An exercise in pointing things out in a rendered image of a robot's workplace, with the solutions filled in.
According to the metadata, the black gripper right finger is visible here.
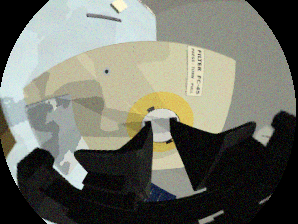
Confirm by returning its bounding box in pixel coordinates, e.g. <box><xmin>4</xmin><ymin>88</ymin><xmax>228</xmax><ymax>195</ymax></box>
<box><xmin>169</xmin><ymin>119</ymin><xmax>257</xmax><ymax>192</ymax></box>

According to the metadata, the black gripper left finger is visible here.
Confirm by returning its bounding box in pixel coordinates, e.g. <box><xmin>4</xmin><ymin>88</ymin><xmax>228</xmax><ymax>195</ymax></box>
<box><xmin>74</xmin><ymin>123</ymin><xmax>153</xmax><ymax>198</ymax></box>

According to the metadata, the grey narrow bar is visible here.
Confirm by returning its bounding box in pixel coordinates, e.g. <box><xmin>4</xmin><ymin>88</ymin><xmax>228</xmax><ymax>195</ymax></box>
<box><xmin>86</xmin><ymin>12</ymin><xmax>122</xmax><ymax>23</ymax></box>

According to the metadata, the white cylinder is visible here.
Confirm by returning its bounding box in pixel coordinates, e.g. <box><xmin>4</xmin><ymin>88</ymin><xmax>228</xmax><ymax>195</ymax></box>
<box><xmin>142</xmin><ymin>107</ymin><xmax>180</xmax><ymax>143</ymax></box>

